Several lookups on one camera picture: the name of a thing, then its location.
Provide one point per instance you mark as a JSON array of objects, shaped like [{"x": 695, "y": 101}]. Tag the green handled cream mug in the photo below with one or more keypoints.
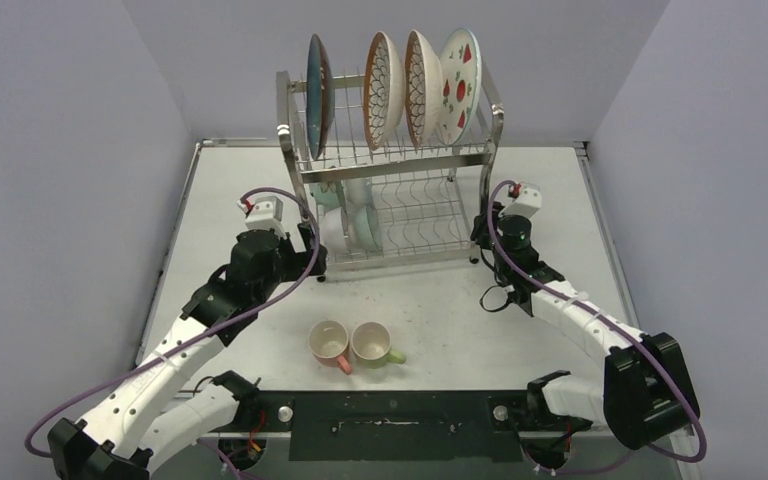
[{"x": 371, "y": 345}]

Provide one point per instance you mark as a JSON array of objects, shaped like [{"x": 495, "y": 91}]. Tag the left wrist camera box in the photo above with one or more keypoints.
[{"x": 263, "y": 214}]

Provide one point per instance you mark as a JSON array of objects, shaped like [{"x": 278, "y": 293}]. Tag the brown rim flower plate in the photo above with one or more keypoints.
[{"x": 424, "y": 89}]

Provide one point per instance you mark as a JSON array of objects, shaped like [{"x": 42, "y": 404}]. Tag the dark bottom plate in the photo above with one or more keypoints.
[{"x": 320, "y": 97}]

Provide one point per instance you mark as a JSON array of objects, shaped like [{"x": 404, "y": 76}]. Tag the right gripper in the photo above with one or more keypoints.
[{"x": 485, "y": 234}]

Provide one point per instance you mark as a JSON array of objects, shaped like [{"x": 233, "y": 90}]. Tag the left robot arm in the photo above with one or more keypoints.
[{"x": 132, "y": 432}]

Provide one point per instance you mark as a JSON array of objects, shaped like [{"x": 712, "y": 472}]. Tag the strawberry pattern top plate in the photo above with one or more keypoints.
[{"x": 462, "y": 69}]

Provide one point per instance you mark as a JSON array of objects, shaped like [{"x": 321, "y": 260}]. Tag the aluminium rail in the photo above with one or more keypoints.
[
  {"x": 608, "y": 239},
  {"x": 233, "y": 408}
]

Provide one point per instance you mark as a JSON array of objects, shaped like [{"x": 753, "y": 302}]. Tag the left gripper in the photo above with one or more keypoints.
[{"x": 300, "y": 261}]

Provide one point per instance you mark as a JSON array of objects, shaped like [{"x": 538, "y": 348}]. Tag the stainless steel dish rack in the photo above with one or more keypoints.
[{"x": 426, "y": 197}]

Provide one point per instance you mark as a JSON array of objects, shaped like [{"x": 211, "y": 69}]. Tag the pink handled cream mug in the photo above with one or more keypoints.
[{"x": 329, "y": 343}]

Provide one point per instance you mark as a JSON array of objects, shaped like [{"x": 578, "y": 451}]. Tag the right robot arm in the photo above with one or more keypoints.
[{"x": 645, "y": 392}]

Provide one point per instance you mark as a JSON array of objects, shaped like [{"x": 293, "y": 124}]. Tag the aluminium right side rail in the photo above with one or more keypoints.
[{"x": 608, "y": 239}]

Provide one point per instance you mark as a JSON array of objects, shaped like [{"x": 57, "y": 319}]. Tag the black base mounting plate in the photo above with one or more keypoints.
[{"x": 398, "y": 443}]

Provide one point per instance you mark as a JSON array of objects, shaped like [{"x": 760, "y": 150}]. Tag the aluminium front rail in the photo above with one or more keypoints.
[{"x": 233, "y": 408}]

